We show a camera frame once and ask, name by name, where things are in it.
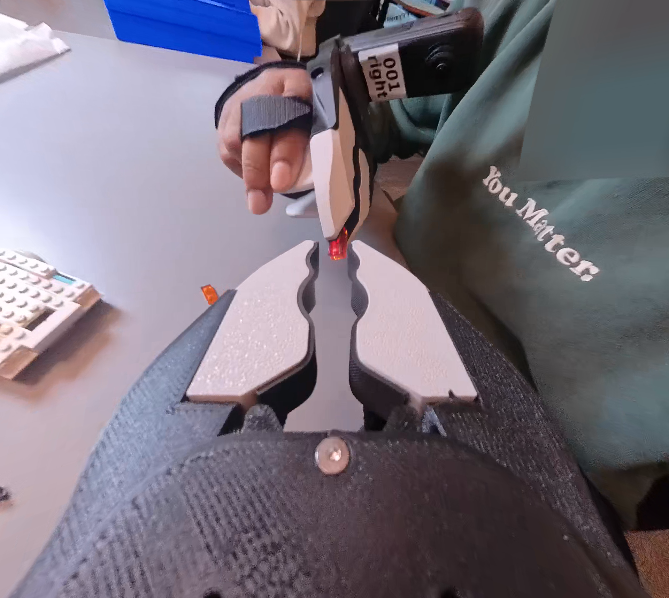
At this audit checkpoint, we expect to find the blue plastic bin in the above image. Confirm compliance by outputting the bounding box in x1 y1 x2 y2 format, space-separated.
93 0 263 64

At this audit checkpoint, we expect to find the person's right hand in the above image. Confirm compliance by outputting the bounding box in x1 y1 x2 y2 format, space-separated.
215 66 315 216

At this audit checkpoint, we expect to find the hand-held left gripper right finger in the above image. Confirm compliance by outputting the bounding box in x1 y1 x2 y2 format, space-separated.
349 241 480 405

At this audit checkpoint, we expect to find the person's right forearm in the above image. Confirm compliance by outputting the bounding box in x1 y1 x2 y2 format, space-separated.
386 95 474 162

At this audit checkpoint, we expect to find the white paper bag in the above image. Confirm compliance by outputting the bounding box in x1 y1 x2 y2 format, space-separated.
0 13 72 82

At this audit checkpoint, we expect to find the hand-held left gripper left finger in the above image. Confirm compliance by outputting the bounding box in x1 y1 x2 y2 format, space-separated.
186 241 318 403

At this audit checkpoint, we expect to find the grey desk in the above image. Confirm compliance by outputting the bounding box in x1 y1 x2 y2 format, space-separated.
0 0 409 598

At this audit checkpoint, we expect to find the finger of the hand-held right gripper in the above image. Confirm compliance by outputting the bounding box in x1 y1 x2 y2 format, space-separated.
310 125 361 242
348 148 375 239

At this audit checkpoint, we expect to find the red tan brick toy truck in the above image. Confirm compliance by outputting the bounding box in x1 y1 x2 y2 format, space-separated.
0 249 103 381

